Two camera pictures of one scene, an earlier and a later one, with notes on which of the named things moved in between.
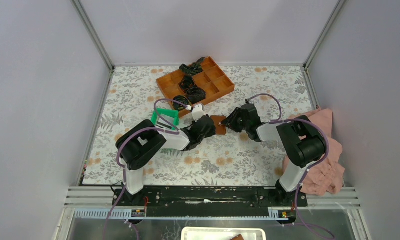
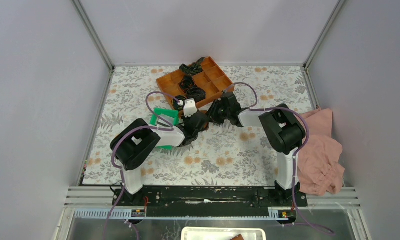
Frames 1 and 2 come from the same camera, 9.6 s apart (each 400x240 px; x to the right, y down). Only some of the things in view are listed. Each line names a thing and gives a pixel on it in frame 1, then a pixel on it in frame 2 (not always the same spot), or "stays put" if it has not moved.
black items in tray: [195, 95] stays put
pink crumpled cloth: [328, 177] stays put
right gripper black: [231, 121] -> [212, 114]
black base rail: [209, 201] stays put
